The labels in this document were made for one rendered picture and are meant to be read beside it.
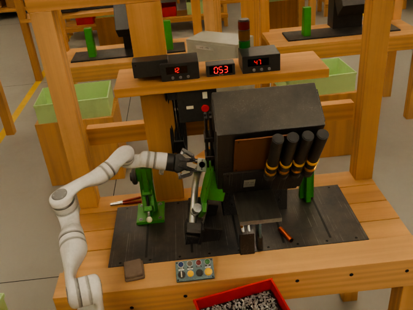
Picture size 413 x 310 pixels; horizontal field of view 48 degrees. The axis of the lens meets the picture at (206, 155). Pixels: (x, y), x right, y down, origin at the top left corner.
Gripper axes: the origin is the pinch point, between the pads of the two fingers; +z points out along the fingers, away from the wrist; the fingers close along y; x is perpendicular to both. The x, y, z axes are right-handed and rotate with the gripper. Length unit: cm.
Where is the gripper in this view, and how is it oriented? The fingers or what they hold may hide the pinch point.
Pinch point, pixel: (199, 165)
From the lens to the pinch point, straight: 196.4
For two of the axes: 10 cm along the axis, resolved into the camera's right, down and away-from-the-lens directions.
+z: 9.8, 1.3, 1.5
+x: -1.8, 2.3, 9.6
